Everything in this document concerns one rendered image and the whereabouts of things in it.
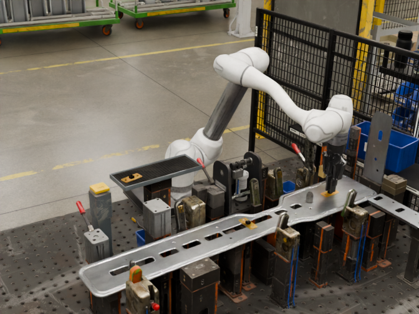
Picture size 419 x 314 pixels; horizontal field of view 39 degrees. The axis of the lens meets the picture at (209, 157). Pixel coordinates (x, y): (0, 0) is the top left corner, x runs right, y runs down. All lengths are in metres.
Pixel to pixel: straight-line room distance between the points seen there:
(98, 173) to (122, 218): 2.02
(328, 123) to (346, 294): 0.74
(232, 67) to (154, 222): 0.83
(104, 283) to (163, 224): 0.36
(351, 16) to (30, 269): 2.94
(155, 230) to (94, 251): 0.25
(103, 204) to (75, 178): 2.61
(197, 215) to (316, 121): 0.60
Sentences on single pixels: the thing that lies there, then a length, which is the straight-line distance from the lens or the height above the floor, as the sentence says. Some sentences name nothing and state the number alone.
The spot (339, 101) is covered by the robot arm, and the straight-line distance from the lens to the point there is 2.51.
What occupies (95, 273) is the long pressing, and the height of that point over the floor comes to 1.00.
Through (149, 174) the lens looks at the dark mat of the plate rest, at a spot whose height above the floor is 1.16.
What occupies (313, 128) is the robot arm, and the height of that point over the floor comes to 1.40.
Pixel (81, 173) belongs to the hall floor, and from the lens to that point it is 5.07.
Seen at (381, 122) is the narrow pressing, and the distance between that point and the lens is 2.79.
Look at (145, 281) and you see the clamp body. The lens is 2.03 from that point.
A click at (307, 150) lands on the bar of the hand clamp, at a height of 1.16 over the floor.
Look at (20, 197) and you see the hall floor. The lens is 4.80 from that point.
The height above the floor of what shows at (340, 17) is 1.33.
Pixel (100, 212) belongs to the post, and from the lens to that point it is 2.40.
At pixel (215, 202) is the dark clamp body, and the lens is 2.50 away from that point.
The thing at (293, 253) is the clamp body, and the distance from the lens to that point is 2.36.
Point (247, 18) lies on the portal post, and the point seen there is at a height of 0.26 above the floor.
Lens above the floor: 2.29
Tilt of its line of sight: 26 degrees down
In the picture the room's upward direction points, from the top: 2 degrees clockwise
